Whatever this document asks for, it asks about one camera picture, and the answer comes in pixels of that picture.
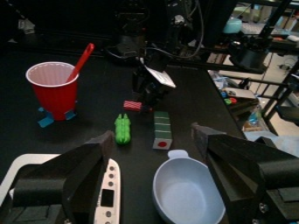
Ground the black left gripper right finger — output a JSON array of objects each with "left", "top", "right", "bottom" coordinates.
[{"left": 191, "top": 122, "right": 299, "bottom": 224}]

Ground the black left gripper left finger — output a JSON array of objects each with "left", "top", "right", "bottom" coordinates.
[{"left": 0, "top": 129, "right": 117, "bottom": 224}]

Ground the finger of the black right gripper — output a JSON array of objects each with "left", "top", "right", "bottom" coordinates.
[
  {"left": 133, "top": 86, "right": 146, "bottom": 102},
  {"left": 149, "top": 94, "right": 169, "bottom": 114}
]

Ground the red striped toy salmon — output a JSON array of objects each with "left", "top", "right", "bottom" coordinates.
[{"left": 123, "top": 100, "right": 145, "bottom": 112}]

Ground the green toy sushi roll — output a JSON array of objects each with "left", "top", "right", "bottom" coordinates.
[{"left": 153, "top": 110, "right": 174, "bottom": 151}]

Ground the green toy pea pod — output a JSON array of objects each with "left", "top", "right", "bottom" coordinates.
[{"left": 114, "top": 113, "right": 133, "bottom": 146}]

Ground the white kitchen scale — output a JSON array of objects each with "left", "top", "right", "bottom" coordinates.
[{"left": 0, "top": 153, "right": 123, "bottom": 224}]

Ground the grey plastic bowl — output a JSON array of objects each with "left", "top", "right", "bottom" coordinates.
[{"left": 153, "top": 149, "right": 229, "bottom": 224}]

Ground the red plastic spoon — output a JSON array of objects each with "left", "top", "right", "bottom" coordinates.
[{"left": 66, "top": 43, "right": 97, "bottom": 83}]

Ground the small blue tape piece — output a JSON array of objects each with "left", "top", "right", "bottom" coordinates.
[{"left": 63, "top": 108, "right": 78, "bottom": 121}]

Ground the clear plastic bottle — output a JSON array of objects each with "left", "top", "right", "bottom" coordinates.
[{"left": 247, "top": 106, "right": 263, "bottom": 127}]

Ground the red plastic cup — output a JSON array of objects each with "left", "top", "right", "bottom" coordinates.
[{"left": 24, "top": 61, "right": 81, "bottom": 122}]

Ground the box of small toys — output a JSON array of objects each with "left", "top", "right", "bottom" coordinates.
[{"left": 219, "top": 87, "right": 261, "bottom": 116}]

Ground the black chair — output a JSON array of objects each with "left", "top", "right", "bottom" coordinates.
[{"left": 261, "top": 66, "right": 299, "bottom": 136}]

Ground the black round holder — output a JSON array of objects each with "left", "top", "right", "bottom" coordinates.
[{"left": 229, "top": 43, "right": 271, "bottom": 72}]

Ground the teal cylinder container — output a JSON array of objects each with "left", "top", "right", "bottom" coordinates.
[{"left": 222, "top": 17, "right": 245, "bottom": 35}]

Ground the grey hanging cable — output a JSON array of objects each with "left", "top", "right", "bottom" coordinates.
[{"left": 177, "top": 0, "right": 207, "bottom": 60}]

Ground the white frame corner bracket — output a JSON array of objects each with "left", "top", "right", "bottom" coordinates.
[{"left": 16, "top": 17, "right": 37, "bottom": 35}]

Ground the black slanted frame bar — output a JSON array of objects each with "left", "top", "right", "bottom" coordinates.
[{"left": 261, "top": 0, "right": 295, "bottom": 42}]

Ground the diagonal brace wire with turnbuckle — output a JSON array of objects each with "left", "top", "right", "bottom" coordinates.
[{"left": 10, "top": 0, "right": 27, "bottom": 22}]

